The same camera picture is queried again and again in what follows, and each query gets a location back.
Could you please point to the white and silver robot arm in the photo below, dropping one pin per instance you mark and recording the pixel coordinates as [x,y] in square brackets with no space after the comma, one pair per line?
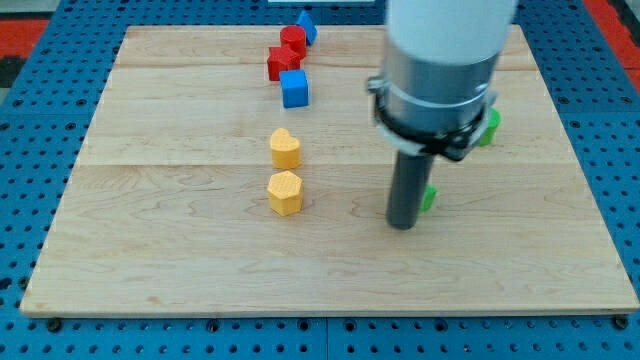
[432,95]

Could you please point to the blue triangle block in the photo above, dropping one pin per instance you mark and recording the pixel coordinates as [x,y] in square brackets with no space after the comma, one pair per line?
[305,21]

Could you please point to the yellow hexagon block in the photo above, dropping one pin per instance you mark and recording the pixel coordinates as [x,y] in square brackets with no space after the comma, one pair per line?
[285,191]

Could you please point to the yellow heart block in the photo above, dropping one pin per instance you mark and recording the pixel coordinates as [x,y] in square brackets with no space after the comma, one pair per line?
[285,150]

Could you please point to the dark grey cylindrical pointer rod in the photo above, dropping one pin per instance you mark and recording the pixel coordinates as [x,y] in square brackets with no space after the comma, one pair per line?
[409,183]

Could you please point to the light wooden board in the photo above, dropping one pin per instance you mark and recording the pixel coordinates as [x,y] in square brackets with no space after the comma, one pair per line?
[166,212]

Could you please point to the blue cube block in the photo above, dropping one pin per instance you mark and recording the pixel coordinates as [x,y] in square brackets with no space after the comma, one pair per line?
[294,88]

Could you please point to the green star block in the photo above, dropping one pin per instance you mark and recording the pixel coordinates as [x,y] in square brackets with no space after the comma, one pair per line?
[429,197]

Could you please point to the red star block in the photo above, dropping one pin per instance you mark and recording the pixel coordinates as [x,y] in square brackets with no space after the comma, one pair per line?
[280,59]

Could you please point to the red cylinder block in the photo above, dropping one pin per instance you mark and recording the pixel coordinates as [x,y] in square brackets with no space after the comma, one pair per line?
[294,36]

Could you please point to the green cylinder block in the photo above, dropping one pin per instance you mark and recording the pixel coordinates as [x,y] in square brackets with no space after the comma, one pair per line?
[492,127]

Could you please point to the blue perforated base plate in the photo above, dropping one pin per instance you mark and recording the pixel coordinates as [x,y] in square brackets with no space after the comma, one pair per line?
[46,114]

